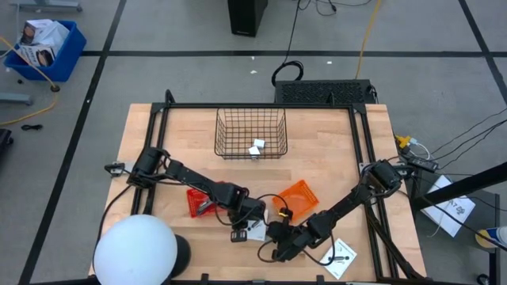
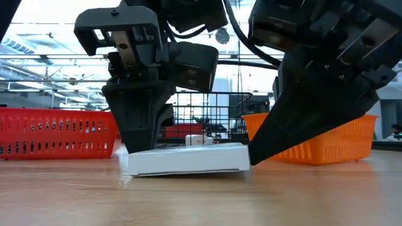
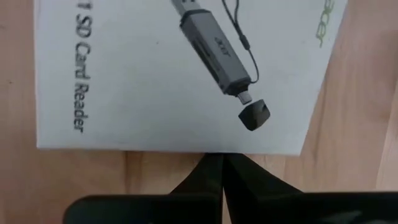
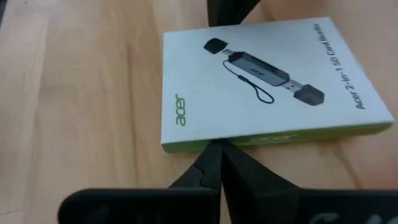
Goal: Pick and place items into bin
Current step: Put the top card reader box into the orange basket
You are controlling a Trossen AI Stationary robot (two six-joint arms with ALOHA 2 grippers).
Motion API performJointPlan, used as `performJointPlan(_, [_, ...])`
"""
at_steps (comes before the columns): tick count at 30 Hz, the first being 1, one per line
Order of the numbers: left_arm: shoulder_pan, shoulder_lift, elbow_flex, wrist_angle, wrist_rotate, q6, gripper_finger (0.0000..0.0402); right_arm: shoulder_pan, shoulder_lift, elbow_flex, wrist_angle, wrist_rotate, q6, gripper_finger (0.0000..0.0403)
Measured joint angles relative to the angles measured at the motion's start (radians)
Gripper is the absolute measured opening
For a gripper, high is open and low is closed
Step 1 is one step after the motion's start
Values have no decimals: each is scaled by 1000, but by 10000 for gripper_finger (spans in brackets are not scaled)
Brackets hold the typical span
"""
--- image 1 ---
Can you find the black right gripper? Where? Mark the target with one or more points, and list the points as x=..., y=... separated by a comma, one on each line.
x=293, y=243

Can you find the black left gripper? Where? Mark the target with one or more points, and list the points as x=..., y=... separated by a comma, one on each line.
x=251, y=207

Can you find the white box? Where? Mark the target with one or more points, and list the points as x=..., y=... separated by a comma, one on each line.
x=259, y=234

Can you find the orange plastic basket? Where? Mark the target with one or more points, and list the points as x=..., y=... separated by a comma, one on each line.
x=297, y=198

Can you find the red plastic basket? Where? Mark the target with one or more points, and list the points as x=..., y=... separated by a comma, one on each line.
x=193, y=202

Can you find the white power adapter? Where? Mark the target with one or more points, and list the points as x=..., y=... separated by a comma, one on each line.
x=254, y=150
x=259, y=143

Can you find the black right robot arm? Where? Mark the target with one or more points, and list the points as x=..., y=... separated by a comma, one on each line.
x=348, y=201

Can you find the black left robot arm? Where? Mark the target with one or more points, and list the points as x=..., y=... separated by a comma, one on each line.
x=198, y=180

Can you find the blue plastic bin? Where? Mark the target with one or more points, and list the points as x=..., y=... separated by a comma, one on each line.
x=67, y=59

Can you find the white printed card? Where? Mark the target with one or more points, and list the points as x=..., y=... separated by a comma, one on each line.
x=345, y=249

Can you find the black lamp base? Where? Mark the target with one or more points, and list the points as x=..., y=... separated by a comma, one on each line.
x=183, y=255

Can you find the white globe lamp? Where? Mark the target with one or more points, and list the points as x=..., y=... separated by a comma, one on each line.
x=134, y=251

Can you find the black perforated computer case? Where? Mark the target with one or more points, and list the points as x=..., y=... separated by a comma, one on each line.
x=321, y=92

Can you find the yellow plug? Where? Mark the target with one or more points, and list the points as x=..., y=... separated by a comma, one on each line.
x=403, y=141

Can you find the black power brick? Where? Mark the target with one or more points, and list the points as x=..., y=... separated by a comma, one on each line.
x=421, y=163

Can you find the white plug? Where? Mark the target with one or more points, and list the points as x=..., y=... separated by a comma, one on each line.
x=419, y=145

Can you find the white paper sheets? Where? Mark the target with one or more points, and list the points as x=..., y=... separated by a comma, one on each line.
x=451, y=206

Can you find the black diagonal beam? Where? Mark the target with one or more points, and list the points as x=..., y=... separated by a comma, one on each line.
x=463, y=184

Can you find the black tower box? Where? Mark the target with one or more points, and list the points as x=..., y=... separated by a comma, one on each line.
x=246, y=17

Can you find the black round floor outlet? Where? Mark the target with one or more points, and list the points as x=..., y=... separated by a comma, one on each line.
x=55, y=88

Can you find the grey table foot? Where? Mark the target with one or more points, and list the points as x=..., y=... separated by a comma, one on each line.
x=47, y=5
x=14, y=99

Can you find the printed cardboard box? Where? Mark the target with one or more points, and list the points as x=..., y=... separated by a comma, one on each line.
x=43, y=33
x=35, y=55

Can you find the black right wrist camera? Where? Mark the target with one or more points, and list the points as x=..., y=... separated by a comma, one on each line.
x=286, y=215

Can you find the black aluminium table frame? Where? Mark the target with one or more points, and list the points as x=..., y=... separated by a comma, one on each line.
x=257, y=105

